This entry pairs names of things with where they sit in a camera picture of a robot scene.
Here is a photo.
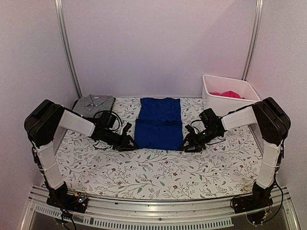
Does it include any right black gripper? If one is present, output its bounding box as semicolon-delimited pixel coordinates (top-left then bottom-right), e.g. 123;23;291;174
180;127;220;152

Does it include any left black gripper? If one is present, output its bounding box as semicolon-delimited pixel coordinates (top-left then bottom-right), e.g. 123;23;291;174
103;129;139;152

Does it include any blue t-shirt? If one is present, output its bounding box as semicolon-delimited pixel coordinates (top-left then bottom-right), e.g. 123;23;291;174
134;97;183;151

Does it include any grey shirt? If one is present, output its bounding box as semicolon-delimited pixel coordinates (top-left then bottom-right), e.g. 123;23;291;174
72;94;116;118

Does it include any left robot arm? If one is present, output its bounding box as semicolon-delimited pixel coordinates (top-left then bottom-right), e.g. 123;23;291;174
24;99;138;208

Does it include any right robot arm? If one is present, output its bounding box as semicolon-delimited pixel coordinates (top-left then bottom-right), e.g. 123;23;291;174
180;97;291;209

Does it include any white plastic laundry bin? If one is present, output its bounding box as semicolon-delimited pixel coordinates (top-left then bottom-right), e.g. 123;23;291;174
202;75;260;116

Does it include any floral tablecloth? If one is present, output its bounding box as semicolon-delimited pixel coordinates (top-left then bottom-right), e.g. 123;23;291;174
49;96;270;200

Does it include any pink garment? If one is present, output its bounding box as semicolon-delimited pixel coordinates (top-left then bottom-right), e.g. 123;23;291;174
209;91;245;99

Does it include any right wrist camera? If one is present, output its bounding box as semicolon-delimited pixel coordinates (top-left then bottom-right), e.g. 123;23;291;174
185;108;220;134

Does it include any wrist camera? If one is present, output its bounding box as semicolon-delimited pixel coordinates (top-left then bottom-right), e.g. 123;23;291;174
98;110;133;137
185;108;220;134

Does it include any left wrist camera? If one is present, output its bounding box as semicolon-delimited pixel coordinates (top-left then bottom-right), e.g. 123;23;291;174
98;110;133;137

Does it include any front aluminium rail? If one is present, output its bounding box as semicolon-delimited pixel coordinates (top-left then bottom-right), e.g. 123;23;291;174
21;185;301;230

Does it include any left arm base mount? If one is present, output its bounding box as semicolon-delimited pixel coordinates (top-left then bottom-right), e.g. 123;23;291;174
47;189;88;213

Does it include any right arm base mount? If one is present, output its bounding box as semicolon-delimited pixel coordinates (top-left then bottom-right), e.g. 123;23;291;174
230;195;273;226

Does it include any right aluminium frame post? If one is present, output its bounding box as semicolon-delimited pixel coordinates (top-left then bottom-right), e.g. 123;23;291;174
241;0;264;81

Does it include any aluminium frame post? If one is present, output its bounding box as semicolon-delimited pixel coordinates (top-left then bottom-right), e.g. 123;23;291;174
54;0;83;99
241;0;264;81

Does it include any left aluminium frame post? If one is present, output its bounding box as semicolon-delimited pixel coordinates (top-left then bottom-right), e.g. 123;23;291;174
54;0;83;99

